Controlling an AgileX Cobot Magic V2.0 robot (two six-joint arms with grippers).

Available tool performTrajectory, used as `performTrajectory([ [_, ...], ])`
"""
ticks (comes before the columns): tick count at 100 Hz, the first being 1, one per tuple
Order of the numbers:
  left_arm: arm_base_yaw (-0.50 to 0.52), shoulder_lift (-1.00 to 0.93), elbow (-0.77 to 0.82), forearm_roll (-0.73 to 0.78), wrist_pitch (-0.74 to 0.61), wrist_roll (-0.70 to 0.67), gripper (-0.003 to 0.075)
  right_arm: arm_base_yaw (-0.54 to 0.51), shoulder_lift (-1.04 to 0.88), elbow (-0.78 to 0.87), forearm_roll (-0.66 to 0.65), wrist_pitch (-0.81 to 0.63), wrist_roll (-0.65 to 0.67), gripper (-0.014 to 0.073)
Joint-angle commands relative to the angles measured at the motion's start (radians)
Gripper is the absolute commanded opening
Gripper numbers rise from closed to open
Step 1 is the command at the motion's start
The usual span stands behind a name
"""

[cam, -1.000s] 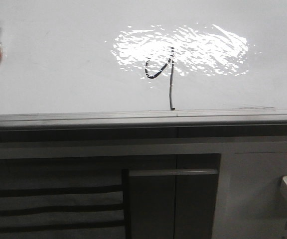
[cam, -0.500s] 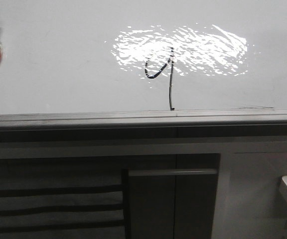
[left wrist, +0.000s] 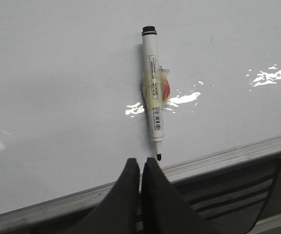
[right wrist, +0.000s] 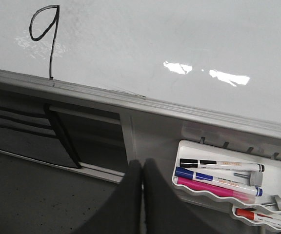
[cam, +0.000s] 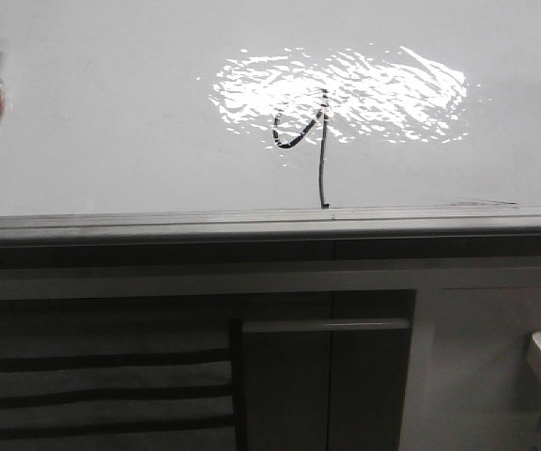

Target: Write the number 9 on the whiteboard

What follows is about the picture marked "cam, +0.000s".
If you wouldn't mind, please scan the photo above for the dark cabinet with handle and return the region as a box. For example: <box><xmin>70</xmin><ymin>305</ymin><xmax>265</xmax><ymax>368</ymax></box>
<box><xmin>242</xmin><ymin>289</ymin><xmax>415</xmax><ymax>450</ymax></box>

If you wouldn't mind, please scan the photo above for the white whiteboard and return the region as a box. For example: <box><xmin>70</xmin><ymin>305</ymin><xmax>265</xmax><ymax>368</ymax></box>
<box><xmin>0</xmin><ymin>1</ymin><xmax>541</xmax><ymax>216</ymax></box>

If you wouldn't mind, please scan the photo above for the dark slatted chair back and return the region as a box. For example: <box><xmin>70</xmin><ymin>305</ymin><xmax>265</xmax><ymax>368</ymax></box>
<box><xmin>0</xmin><ymin>304</ymin><xmax>247</xmax><ymax>450</ymax></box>

